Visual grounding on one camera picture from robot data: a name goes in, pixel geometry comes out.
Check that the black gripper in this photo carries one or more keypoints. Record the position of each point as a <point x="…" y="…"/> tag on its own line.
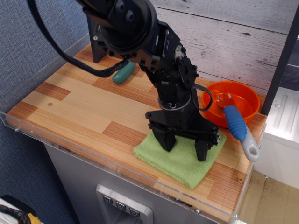
<point x="186" y="122"/>

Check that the green cloth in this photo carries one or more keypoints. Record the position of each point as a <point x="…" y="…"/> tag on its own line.
<point x="181" y="163"/>

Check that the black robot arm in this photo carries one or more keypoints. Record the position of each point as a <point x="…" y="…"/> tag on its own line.
<point x="131" y="30"/>

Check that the orange plastic bowl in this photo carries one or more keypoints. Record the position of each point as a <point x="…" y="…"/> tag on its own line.
<point x="245" y="99"/>

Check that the teal toy cucumber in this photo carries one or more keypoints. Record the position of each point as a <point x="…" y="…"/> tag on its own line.
<point x="123" y="74"/>

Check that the silver control panel with buttons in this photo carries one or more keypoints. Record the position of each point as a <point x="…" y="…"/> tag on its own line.
<point x="117" y="208"/>

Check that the white grooved side counter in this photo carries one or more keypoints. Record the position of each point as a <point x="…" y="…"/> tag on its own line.
<point x="283" y="117"/>

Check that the yellow taped object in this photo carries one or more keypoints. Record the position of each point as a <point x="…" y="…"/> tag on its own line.
<point x="33" y="219"/>

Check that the fork with blue grey handle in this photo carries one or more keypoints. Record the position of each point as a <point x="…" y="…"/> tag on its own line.
<point x="237" y="126"/>

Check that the dark grey left post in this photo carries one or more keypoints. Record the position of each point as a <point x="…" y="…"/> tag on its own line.
<point x="96" y="40"/>

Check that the dark grey post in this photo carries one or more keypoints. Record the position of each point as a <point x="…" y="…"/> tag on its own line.
<point x="96" y="40"/>
<point x="282" y="64"/>

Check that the dark grey right post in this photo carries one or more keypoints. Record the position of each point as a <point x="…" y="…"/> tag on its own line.
<point x="282" y="64"/>

